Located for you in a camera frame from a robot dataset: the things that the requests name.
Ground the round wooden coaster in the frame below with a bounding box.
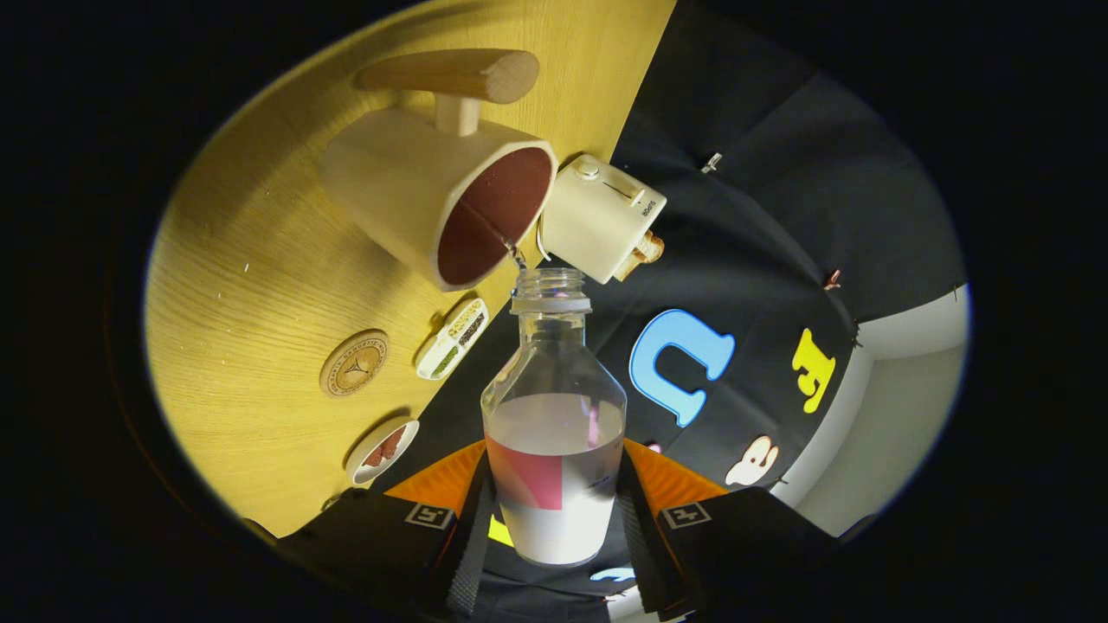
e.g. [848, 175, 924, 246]
[319, 329, 390, 398]

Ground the white round plate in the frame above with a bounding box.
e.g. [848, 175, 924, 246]
[346, 419, 422, 485]

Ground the white sectioned grain dish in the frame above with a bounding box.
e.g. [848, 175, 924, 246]
[415, 298, 490, 382]

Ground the beige cup with wooden handle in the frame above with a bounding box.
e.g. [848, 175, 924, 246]
[319, 48, 559, 292]

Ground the clear juice bottle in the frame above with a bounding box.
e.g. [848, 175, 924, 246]
[481, 267, 628, 568]

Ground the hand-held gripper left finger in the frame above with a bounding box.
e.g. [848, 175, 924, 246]
[247, 440, 499, 622]

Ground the wooden table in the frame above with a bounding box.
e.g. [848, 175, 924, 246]
[143, 0, 678, 537]

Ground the cream toaster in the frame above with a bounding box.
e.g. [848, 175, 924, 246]
[538, 154, 668, 285]

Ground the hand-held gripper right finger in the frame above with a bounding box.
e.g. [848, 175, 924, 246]
[616, 437, 854, 622]

